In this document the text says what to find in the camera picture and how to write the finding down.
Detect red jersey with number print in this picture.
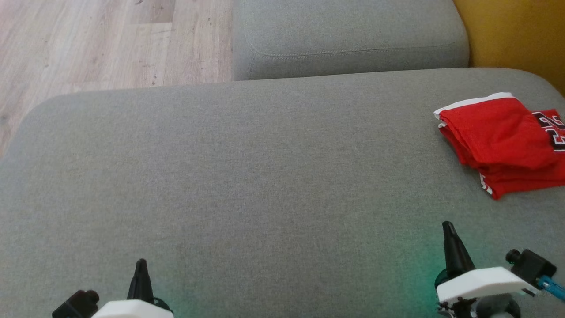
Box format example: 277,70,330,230
441,108,565,200

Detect grey sofa cushion section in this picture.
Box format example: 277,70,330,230
232,0,470,81

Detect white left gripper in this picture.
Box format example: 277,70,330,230
92,259,175,318

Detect red and white shorts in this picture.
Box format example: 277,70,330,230
433,92,561,171

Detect grey fabric sofa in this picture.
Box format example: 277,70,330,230
0,67,565,318

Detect black cable with blue plug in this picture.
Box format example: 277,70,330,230
536,275,565,303

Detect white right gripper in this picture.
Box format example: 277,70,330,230
435,221,541,305

